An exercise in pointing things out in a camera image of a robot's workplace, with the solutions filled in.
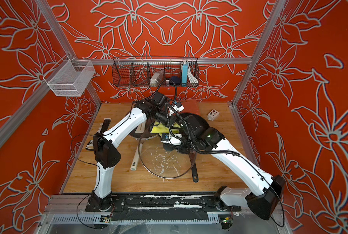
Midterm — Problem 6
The glass lid with white handle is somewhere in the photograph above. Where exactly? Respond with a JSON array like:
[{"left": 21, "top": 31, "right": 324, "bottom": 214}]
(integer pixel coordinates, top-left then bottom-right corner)
[{"left": 129, "top": 118, "right": 159, "bottom": 140}]

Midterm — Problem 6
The white packet in basket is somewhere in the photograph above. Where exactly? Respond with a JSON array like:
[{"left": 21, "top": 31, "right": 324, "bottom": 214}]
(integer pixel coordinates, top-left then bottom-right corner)
[{"left": 150, "top": 71, "right": 164, "bottom": 87}]

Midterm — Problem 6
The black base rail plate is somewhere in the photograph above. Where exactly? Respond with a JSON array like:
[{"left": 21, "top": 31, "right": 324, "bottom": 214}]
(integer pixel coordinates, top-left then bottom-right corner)
[{"left": 84, "top": 192, "right": 242, "bottom": 222}]

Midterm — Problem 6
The white cable in basket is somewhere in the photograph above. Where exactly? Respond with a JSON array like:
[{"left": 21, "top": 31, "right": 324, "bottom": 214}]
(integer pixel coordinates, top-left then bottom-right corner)
[{"left": 188, "top": 68, "right": 198, "bottom": 86}]

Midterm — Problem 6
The glass lid with black handle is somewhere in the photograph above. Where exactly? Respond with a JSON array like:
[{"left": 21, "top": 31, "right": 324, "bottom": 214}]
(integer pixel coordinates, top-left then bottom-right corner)
[{"left": 139, "top": 135, "right": 199, "bottom": 183}]

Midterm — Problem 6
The red plastic tool case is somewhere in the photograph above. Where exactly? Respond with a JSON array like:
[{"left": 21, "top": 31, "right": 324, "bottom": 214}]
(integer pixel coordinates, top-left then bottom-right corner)
[{"left": 181, "top": 99, "right": 200, "bottom": 115}]

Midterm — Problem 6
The dark blue round object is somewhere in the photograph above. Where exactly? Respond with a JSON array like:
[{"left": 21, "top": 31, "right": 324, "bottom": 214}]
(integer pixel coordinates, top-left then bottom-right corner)
[{"left": 169, "top": 76, "right": 181, "bottom": 87}]

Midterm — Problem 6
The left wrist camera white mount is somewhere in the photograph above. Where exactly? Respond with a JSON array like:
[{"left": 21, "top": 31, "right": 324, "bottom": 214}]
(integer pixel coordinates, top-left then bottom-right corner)
[{"left": 168, "top": 101, "right": 184, "bottom": 116}]

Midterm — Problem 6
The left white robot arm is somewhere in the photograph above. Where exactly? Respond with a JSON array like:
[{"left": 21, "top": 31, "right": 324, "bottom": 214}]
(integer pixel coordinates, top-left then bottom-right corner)
[{"left": 88, "top": 90, "right": 169, "bottom": 211}]

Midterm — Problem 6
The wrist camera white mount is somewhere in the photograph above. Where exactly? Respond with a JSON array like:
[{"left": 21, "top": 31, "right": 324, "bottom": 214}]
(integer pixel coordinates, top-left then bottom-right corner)
[
  {"left": 168, "top": 101, "right": 184, "bottom": 116},
  {"left": 160, "top": 133, "right": 182, "bottom": 146}
]

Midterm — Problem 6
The white box with dots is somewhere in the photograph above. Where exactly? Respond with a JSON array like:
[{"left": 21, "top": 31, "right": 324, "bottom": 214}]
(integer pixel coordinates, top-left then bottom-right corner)
[{"left": 207, "top": 109, "right": 220, "bottom": 121}]

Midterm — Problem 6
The clear plastic wall bin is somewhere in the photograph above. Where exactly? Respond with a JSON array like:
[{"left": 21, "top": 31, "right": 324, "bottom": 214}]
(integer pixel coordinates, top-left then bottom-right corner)
[{"left": 45, "top": 60, "right": 95, "bottom": 97}]

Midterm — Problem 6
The black frying pan with lid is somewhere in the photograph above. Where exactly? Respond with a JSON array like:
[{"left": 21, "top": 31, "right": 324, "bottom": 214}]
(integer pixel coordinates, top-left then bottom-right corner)
[{"left": 173, "top": 112, "right": 212, "bottom": 183}]

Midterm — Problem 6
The yellow microfiber cloth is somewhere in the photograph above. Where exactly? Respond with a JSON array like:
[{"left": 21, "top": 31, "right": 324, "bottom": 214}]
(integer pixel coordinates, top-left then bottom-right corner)
[{"left": 150, "top": 121, "right": 181, "bottom": 136}]

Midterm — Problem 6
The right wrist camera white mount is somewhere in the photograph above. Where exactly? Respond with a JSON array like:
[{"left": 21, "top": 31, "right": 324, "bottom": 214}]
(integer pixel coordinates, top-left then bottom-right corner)
[{"left": 160, "top": 133, "right": 182, "bottom": 146}]

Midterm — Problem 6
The blue white bottle in basket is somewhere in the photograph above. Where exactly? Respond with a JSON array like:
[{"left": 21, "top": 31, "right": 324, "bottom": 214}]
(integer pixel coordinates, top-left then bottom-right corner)
[{"left": 181, "top": 60, "right": 189, "bottom": 87}]

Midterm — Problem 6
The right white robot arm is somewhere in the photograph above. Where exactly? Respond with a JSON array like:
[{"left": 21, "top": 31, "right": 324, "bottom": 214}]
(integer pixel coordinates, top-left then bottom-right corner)
[{"left": 158, "top": 113, "right": 286, "bottom": 220}]

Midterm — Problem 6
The black wire wall basket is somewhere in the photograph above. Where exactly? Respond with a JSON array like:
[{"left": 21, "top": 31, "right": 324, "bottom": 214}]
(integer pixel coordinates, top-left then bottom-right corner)
[{"left": 112, "top": 56, "right": 200, "bottom": 87}]

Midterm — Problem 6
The dark wok with white handle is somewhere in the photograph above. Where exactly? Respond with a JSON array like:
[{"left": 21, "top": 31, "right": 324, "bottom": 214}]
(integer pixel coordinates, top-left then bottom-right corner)
[{"left": 129, "top": 129, "right": 151, "bottom": 171}]

